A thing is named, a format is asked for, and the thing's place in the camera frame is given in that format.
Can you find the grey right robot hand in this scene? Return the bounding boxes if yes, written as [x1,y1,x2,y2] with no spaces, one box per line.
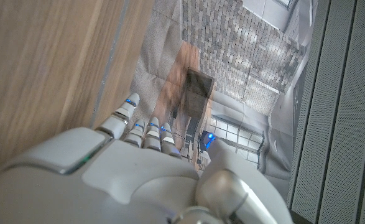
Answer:
[0,92,295,224]

